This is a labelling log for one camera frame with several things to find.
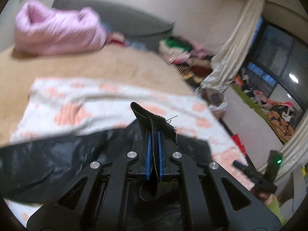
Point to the clothes on window sill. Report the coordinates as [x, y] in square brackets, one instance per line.
[268, 99]

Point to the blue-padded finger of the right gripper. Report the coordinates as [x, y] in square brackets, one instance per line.
[249, 171]

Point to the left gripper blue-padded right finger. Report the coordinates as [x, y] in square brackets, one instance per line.
[210, 197]

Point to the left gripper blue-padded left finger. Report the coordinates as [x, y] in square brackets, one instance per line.
[96, 198]

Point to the pink quilted duvet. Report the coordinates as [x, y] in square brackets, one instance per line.
[41, 30]

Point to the white orange patterned blanket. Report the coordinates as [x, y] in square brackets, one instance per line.
[82, 106]

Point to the bag of clothes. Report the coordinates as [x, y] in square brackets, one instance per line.
[215, 101]

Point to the pile of folded clothes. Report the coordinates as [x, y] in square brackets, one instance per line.
[189, 58]

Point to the person's right hand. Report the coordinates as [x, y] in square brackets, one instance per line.
[265, 198]

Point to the grey headboard cushion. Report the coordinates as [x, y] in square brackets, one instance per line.
[134, 24]

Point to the window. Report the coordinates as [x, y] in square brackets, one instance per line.
[282, 56]

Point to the cream satin curtain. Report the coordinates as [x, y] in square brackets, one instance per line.
[227, 62]

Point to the tan plush bedspread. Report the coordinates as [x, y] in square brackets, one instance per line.
[113, 62]

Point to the black leather jacket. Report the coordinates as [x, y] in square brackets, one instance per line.
[37, 171]

